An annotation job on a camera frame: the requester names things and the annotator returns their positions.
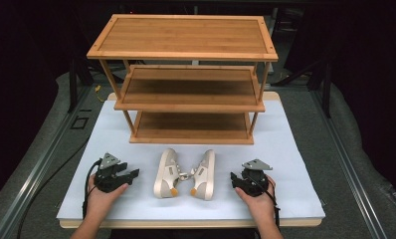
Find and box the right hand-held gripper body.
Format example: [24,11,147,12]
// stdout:
[241,158,274,197]

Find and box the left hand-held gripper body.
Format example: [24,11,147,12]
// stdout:
[94,152,129,194]

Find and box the white sneaker yellow heel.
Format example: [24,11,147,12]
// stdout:
[185,148,217,201]
[153,147,188,199]

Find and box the three-tier wooden shoe rack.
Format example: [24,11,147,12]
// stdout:
[86,13,280,145]

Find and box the person's right hand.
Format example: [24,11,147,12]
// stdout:
[235,177,277,222]

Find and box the person's left hand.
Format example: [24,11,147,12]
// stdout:
[86,174,129,220]

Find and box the white table sheet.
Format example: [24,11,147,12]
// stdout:
[56,99,326,221]

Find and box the black metal stand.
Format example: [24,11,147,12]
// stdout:
[305,58,333,120]
[67,56,95,115]

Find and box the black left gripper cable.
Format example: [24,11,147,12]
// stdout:
[82,158,102,220]

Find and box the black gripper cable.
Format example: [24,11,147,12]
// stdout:
[82,158,102,220]
[249,175,282,231]

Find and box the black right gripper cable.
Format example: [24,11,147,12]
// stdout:
[249,175,282,231]

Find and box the black floor cable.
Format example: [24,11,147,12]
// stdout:
[16,140,90,239]

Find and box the metal floor rail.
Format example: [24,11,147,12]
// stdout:
[308,89,391,239]
[0,85,99,239]

